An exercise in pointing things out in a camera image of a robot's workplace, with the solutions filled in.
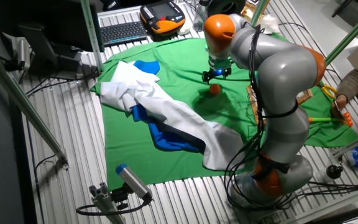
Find black keyboard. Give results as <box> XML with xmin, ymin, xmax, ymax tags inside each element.
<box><xmin>99</xmin><ymin>21</ymin><xmax>149</xmax><ymax>47</ymax></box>

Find silver camera with blue end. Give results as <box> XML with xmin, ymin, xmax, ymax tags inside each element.
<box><xmin>114</xmin><ymin>163</ymin><xmax>154</xmax><ymax>202</ymax></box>

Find silver camera on mount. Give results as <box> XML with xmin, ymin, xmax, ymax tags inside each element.
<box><xmin>16</xmin><ymin>36</ymin><xmax>32</xmax><ymax>71</ymax></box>

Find small white rounded object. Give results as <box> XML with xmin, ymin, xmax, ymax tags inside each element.
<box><xmin>177</xmin><ymin>21</ymin><xmax>193</xmax><ymax>36</ymax></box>

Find white fluffy material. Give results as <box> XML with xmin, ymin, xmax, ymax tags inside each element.
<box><xmin>262</xmin><ymin>14</ymin><xmax>280</xmax><ymax>34</ymax></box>

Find green cloth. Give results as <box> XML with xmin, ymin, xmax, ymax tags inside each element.
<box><xmin>90</xmin><ymin>32</ymin><xmax>358</xmax><ymax>191</ymax></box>

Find blue cloth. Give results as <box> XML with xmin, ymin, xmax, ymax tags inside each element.
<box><xmin>131</xmin><ymin>59</ymin><xmax>206</xmax><ymax>153</ymax></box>

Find grey aluminium frame beam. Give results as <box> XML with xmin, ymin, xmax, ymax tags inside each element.
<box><xmin>0</xmin><ymin>45</ymin><xmax>70</xmax><ymax>170</ymax></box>

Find orange and grey teach pendant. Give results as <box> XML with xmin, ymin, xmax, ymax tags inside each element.
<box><xmin>139</xmin><ymin>0</ymin><xmax>186</xmax><ymax>35</ymax></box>

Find wooden framed basketball hoop backboard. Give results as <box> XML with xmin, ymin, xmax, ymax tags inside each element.
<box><xmin>246</xmin><ymin>83</ymin><xmax>313</xmax><ymax>125</ymax></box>

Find black computer monitor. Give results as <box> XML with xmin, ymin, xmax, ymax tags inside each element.
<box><xmin>17</xmin><ymin>0</ymin><xmax>105</xmax><ymax>78</ymax></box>

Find black camera cable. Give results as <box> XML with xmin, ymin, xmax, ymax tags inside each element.
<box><xmin>75</xmin><ymin>198</ymin><xmax>152</xmax><ymax>217</ymax></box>

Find white cloth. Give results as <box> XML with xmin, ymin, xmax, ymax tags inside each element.
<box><xmin>99</xmin><ymin>60</ymin><xmax>245</xmax><ymax>171</ymax></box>

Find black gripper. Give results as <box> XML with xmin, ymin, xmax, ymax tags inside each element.
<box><xmin>201</xmin><ymin>57</ymin><xmax>232</xmax><ymax>85</ymax></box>

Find yellow handled pliers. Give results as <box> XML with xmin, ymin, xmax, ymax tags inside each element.
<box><xmin>320</xmin><ymin>83</ymin><xmax>339</xmax><ymax>98</ymax></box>

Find green metal frame post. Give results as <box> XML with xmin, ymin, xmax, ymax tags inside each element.
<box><xmin>80</xmin><ymin>0</ymin><xmax>106</xmax><ymax>74</ymax></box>
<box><xmin>250</xmin><ymin>0</ymin><xmax>270</xmax><ymax>27</ymax></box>
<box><xmin>324</xmin><ymin>1</ymin><xmax>358</xmax><ymax>66</ymax></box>

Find aluminium profile camera bracket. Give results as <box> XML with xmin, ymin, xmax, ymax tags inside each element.
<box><xmin>88</xmin><ymin>182</ymin><xmax>127</xmax><ymax>224</ymax></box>

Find clear bottle with black cap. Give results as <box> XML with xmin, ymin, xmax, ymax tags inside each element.
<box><xmin>315</xmin><ymin>164</ymin><xmax>344</xmax><ymax>183</ymax></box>

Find orange toy shovel green handle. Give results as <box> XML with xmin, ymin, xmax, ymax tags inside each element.
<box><xmin>308</xmin><ymin>111</ymin><xmax>354</xmax><ymax>127</ymax></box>

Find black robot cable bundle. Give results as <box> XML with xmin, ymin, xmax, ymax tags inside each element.
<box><xmin>224</xmin><ymin>24</ymin><xmax>358</xmax><ymax>213</ymax></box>

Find clear glass bottle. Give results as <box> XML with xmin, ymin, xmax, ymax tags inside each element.
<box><xmin>194</xmin><ymin>2</ymin><xmax>211</xmax><ymax>32</ymax></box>

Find grey aluminium frame bar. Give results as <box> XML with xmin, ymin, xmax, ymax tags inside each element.
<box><xmin>332</xmin><ymin>128</ymin><xmax>358</xmax><ymax>158</ymax></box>

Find person's hand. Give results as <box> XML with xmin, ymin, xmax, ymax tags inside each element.
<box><xmin>331</xmin><ymin>94</ymin><xmax>349</xmax><ymax>118</ymax></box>

